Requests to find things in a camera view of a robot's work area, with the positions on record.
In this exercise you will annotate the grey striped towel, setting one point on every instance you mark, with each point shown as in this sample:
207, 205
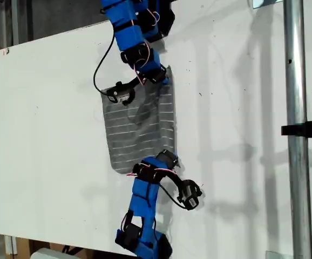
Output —
123, 140

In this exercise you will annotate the brown cardboard box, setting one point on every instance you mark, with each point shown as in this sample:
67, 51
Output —
23, 245

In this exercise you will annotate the black camera stalk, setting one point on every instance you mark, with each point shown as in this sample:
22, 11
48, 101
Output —
133, 83
175, 178

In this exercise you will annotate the black camera box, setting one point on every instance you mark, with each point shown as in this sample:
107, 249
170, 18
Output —
190, 194
115, 95

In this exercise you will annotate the steel post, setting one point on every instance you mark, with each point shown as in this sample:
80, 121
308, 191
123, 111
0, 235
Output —
296, 81

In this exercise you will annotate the white metal table bracket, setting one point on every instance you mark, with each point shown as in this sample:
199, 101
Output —
10, 245

